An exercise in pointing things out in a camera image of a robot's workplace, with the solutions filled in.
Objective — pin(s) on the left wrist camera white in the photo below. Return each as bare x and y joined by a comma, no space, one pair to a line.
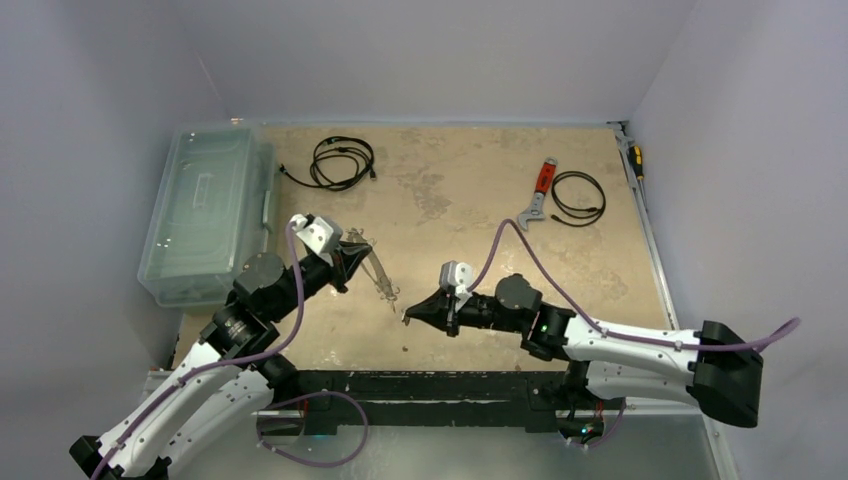
319,235

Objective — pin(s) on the aluminium frame rail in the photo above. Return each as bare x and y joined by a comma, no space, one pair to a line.
441,193

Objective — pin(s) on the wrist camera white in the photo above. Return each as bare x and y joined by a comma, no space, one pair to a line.
455,279
319,235

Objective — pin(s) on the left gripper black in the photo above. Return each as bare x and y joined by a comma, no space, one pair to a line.
346,259

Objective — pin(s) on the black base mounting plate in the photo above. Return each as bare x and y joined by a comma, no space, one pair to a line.
535,401

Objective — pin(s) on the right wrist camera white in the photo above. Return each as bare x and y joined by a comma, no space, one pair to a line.
455,279

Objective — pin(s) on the clear plastic storage bin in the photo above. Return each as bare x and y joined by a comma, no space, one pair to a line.
213,212

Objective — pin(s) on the red handled adjustable wrench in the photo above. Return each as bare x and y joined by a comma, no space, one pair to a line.
534,211

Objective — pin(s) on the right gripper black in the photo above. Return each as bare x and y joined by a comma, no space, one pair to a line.
451,315

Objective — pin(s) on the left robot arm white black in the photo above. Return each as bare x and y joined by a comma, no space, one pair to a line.
232,371

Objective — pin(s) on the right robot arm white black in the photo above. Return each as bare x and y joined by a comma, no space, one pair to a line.
710,367

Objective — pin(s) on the yellow black screwdriver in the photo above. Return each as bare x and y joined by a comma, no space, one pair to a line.
635,159

